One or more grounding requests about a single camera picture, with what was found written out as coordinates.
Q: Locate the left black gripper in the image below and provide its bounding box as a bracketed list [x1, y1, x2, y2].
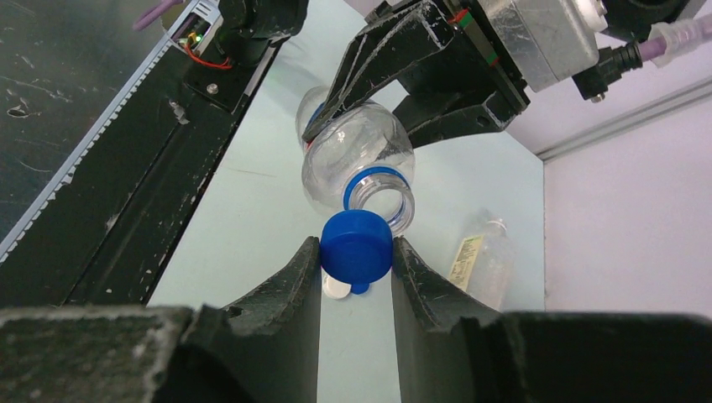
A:
[302, 1, 530, 148]

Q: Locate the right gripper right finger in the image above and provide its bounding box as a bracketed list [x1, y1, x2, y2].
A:
[391, 237, 711, 402]

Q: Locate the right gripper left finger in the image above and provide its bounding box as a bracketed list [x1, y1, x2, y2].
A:
[1, 237, 321, 402]

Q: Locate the small blue label bottle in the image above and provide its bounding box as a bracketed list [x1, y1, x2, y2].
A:
[301, 101, 416, 236]

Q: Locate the blue bottle cap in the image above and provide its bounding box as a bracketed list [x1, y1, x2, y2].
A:
[350, 283, 370, 295]
[320, 210, 393, 285]

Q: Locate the yellow label clear bottle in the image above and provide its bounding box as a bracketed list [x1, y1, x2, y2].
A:
[448, 208, 516, 311]

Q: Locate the white bottle cap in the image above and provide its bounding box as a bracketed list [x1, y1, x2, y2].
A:
[322, 274, 351, 300]

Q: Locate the left circuit board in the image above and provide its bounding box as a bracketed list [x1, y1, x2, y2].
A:
[170, 1, 233, 71]

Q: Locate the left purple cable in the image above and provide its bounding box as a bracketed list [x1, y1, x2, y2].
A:
[573, 13, 712, 102]

